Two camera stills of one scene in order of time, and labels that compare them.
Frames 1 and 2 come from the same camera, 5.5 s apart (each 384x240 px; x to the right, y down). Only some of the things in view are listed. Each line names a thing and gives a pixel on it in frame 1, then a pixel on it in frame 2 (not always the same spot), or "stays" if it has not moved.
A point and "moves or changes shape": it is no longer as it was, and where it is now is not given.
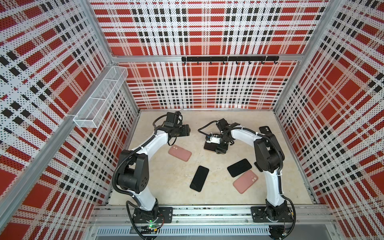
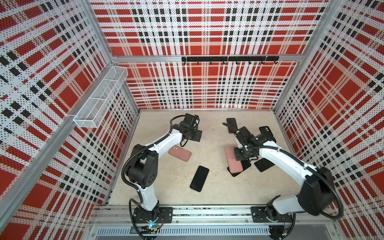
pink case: x=180 y=153 stays
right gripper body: x=224 y=143 → x=241 y=154
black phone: x=211 y=146 moves or changes shape
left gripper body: x=181 y=131 → x=194 y=135
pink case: x=243 y=183 → x=235 y=166
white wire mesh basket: x=91 y=112 stays
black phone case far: x=265 y=129 stays
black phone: x=199 y=178 stays
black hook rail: x=235 y=59 stays
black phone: x=239 y=167 stays
